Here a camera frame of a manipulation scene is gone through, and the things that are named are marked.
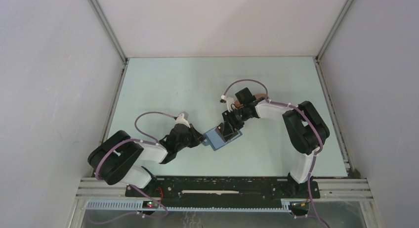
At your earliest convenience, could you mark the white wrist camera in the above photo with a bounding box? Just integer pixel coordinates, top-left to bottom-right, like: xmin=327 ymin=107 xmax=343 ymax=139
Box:
xmin=175 ymin=111 xmax=190 ymax=128
xmin=220 ymin=95 xmax=236 ymax=112

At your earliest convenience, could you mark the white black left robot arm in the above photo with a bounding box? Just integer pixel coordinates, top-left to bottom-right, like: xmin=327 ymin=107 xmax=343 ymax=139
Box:
xmin=87 ymin=124 xmax=206 ymax=197

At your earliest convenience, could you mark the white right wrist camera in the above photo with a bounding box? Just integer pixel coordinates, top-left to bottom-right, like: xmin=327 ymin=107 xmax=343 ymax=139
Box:
xmin=220 ymin=95 xmax=236 ymax=112

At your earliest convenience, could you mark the blue-white cable duct strip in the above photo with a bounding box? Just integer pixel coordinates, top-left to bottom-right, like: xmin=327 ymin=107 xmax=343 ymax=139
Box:
xmin=85 ymin=199 xmax=291 ymax=212

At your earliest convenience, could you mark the aluminium frame rail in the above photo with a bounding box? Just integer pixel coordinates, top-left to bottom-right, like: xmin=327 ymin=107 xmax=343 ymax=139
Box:
xmin=75 ymin=178 xmax=374 ymax=202

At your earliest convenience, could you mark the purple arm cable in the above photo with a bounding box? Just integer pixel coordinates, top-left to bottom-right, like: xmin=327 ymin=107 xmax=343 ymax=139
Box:
xmin=94 ymin=111 xmax=179 ymax=182
xmin=224 ymin=79 xmax=330 ymax=228

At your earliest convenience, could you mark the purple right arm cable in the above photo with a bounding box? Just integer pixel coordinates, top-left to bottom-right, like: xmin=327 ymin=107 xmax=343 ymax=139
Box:
xmin=224 ymin=79 xmax=330 ymax=228

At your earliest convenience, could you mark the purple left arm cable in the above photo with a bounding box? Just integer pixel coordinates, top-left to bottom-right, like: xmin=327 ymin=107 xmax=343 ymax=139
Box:
xmin=94 ymin=111 xmax=179 ymax=182

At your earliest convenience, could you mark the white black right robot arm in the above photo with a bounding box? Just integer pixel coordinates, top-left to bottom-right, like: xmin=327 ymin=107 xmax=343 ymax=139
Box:
xmin=216 ymin=88 xmax=330 ymax=197

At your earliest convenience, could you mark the blue card holder wallet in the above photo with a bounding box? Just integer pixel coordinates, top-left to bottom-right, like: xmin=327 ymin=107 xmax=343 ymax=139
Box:
xmin=202 ymin=126 xmax=242 ymax=151

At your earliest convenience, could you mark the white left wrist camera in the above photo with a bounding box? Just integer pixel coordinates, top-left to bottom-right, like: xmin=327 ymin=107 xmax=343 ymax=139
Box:
xmin=175 ymin=111 xmax=190 ymax=128

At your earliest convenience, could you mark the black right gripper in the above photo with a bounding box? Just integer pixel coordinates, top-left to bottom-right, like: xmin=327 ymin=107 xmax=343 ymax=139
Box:
xmin=222 ymin=105 xmax=250 ymax=137

